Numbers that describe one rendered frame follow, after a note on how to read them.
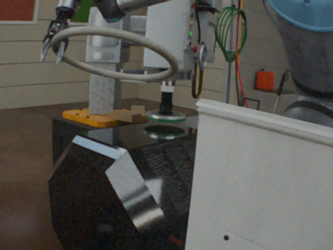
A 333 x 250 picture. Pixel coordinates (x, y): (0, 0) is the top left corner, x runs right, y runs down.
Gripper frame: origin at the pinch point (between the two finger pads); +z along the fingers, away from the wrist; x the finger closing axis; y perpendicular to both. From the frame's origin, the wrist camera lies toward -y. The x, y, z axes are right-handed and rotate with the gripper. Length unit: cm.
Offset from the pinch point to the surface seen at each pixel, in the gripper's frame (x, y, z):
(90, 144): 23.2, -31.5, 23.2
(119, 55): 30, -102, -45
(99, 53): 16, -104, -44
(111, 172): 33, -16, 34
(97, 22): 8, -97, -64
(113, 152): 32.7, -19.9, 25.5
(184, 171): 65, -26, 27
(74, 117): 9, -123, -1
